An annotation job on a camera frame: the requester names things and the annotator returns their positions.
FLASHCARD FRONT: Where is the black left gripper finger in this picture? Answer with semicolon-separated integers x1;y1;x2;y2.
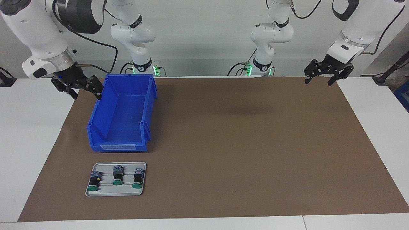
304;60;324;84
328;65;354;87

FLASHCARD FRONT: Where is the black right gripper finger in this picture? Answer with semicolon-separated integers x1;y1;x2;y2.
51;78;79;99
80;76;103;100

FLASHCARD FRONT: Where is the green push button switch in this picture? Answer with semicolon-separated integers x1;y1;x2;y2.
112;165;124;186
132;168;145;189

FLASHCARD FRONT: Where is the green push button yellow mark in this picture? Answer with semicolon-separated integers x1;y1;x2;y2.
87;171;102;192

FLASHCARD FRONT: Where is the black tripod pole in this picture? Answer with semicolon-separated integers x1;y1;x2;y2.
372;51;409;85

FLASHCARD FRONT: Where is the blue plastic storage bin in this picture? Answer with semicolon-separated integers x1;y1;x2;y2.
87;74;158;152

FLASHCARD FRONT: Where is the black clamp stand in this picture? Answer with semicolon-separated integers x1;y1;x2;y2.
0;67;17;87

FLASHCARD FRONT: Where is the blue crate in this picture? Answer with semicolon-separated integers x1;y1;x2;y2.
394;80;409;112

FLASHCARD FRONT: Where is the silver metal tray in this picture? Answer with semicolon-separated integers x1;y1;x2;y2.
85;162;147;197

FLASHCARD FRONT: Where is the brown table mat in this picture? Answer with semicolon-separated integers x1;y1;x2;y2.
18;77;409;222

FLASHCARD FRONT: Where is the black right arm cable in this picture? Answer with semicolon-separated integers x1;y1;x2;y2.
53;0;119;74

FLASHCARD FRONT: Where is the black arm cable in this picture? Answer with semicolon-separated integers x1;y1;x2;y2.
53;0;119;74
289;0;406;55

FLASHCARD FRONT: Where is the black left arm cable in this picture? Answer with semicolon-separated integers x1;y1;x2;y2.
289;0;406;55

